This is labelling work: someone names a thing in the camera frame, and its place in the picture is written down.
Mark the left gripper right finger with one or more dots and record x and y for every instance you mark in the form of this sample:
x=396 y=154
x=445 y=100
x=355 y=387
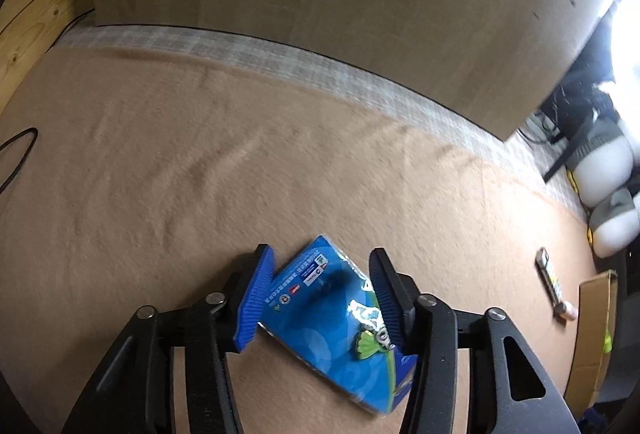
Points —
x=419 y=324

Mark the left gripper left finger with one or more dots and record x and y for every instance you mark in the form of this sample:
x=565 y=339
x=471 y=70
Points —
x=225 y=322

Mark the blue tissue pack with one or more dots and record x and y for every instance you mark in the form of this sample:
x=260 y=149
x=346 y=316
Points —
x=322 y=307

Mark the patterned white lighter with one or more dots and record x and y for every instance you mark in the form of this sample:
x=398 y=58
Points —
x=548 y=275

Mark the green tube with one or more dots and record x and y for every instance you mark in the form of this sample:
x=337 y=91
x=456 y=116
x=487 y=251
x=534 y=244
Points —
x=607 y=343

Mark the pink bottle grey cap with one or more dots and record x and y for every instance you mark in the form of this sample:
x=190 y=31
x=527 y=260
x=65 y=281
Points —
x=565 y=311

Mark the brown blanket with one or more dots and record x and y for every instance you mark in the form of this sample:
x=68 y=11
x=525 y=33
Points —
x=153 y=175

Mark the cardboard box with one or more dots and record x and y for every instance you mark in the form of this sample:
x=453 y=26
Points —
x=594 y=376

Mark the plaid bed sheet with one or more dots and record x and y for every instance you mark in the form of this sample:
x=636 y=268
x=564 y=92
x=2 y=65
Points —
x=518 y=154

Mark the small penguin plush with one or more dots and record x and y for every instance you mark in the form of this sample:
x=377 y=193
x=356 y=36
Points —
x=614 y=223

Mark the large penguin plush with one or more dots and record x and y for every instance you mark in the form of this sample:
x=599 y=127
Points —
x=601 y=164

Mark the black tripod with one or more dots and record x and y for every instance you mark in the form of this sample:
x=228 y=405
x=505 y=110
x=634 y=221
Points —
x=573 y=113

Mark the pine wood panel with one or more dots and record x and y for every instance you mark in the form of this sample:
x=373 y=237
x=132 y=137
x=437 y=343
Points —
x=40 y=13

